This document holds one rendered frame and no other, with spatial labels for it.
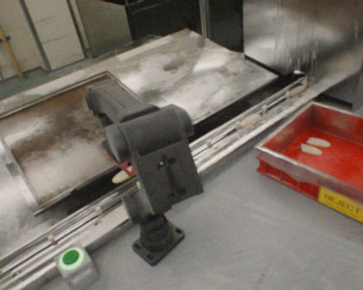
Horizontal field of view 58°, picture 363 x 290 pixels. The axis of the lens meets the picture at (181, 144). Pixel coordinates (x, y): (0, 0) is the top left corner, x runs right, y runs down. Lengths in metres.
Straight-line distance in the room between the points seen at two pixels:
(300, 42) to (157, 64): 0.60
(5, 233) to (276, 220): 0.77
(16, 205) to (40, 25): 3.32
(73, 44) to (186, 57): 3.05
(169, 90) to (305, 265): 0.82
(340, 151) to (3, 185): 1.13
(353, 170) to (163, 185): 0.75
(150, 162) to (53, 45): 4.02
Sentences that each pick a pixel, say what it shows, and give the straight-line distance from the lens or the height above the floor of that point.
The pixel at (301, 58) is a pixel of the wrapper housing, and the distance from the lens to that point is 1.37.
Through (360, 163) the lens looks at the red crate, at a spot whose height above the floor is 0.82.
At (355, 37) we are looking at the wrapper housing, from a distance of 1.24.
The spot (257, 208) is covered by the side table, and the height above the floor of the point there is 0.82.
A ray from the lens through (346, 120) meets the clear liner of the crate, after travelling 1.16.
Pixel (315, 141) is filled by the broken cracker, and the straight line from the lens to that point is 1.16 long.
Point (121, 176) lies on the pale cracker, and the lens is 0.94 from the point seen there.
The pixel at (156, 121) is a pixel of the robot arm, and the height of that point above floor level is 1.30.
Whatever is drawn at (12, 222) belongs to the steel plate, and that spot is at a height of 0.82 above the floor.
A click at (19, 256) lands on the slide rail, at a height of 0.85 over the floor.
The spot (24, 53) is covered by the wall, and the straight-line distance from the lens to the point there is 4.63.
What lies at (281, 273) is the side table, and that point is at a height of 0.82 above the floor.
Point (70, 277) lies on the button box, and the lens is 0.83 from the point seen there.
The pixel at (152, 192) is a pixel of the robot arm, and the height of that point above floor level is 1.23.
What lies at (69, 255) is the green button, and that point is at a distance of 0.84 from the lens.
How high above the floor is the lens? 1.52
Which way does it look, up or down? 37 degrees down
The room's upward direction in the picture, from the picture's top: 10 degrees counter-clockwise
